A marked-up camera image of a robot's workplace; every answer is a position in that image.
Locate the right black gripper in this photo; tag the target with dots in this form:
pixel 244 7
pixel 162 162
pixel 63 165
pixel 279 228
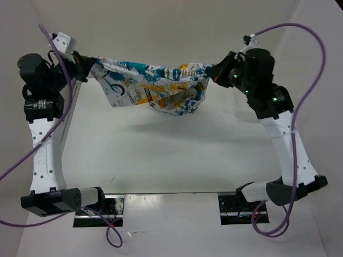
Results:
pixel 218 72

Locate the white perforated plastic basket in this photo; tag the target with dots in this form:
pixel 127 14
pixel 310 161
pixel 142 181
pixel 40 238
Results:
pixel 242 111

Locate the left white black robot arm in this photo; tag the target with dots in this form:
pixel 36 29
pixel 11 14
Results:
pixel 45 113

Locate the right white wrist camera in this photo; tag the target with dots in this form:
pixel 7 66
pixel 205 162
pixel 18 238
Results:
pixel 250 42

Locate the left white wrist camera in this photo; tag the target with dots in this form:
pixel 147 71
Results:
pixel 64 43

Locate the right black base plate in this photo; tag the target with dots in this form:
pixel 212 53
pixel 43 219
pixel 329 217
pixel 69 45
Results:
pixel 234 213

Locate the white teal yellow patterned shorts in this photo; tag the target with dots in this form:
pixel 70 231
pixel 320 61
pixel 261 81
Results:
pixel 172 90

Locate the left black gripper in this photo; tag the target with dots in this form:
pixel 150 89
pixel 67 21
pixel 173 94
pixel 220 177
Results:
pixel 82 66

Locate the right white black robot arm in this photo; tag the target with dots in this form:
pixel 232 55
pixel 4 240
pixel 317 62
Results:
pixel 252 74

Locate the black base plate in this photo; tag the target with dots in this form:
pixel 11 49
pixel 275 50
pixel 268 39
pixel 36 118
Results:
pixel 234 213
pixel 112 211

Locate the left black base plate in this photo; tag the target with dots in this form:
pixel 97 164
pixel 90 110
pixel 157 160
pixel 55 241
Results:
pixel 112 211

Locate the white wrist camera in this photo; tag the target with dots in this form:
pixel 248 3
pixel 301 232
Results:
pixel 64 43
pixel 250 42

